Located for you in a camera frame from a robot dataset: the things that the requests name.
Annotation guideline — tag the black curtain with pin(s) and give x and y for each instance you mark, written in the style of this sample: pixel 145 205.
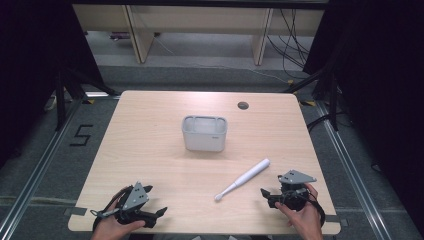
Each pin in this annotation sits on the black curtain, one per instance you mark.
pixel 383 83
pixel 30 66

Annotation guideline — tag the round dark table grommet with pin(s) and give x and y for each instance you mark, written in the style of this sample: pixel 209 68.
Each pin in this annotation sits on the round dark table grommet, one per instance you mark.
pixel 243 105

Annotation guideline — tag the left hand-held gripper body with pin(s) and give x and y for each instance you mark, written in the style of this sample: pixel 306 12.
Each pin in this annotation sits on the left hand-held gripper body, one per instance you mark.
pixel 136 196

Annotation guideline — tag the grey tape strip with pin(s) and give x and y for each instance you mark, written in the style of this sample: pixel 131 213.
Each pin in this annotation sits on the grey tape strip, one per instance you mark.
pixel 75 211
pixel 338 221

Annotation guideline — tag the metal floor rail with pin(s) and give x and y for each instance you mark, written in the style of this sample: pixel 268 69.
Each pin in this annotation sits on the metal floor rail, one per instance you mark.
pixel 36 173
pixel 353 173

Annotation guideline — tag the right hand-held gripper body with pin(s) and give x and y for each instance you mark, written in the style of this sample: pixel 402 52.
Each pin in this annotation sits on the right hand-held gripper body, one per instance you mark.
pixel 295 177

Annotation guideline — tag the black metal stand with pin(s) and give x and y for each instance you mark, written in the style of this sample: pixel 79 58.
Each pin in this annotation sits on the black metal stand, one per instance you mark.
pixel 333 96
pixel 60 100

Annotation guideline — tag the yellow black tape piece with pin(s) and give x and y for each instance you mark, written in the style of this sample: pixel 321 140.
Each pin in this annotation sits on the yellow black tape piece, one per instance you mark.
pixel 308 103
pixel 88 101

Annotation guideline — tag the person's right hand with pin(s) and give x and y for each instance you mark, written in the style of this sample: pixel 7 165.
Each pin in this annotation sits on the person's right hand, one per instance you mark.
pixel 308 221

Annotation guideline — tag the person's left hand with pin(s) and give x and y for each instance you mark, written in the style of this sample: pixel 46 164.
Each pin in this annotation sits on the person's left hand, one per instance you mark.
pixel 110 228

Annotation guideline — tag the grey plastic holder box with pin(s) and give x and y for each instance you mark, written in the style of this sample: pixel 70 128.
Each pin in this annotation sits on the grey plastic holder box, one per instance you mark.
pixel 204 137

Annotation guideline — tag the beige wooden desk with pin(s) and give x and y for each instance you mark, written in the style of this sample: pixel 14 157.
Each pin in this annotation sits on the beige wooden desk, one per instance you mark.
pixel 200 18

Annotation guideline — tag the white electric toothbrush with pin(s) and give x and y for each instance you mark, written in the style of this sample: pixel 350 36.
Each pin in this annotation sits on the white electric toothbrush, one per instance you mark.
pixel 245 178

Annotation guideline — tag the white object on floor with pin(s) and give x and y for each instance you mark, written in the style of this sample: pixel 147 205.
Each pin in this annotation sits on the white object on floor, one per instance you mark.
pixel 50 104

